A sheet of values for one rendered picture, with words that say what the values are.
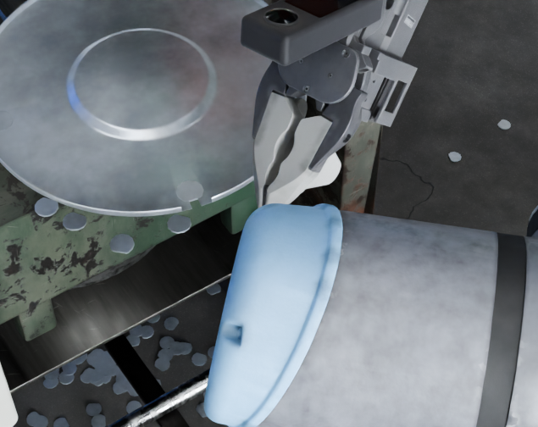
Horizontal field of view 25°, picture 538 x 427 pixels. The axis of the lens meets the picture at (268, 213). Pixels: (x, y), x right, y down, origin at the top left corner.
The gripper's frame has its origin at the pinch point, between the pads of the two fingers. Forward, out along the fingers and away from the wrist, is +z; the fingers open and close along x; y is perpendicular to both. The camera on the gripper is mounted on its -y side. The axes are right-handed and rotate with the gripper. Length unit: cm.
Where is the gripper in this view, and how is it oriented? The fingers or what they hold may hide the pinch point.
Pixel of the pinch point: (265, 196)
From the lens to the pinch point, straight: 96.5
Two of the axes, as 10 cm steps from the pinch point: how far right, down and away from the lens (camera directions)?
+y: 5.6, 0.9, 8.2
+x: -7.2, -4.3, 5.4
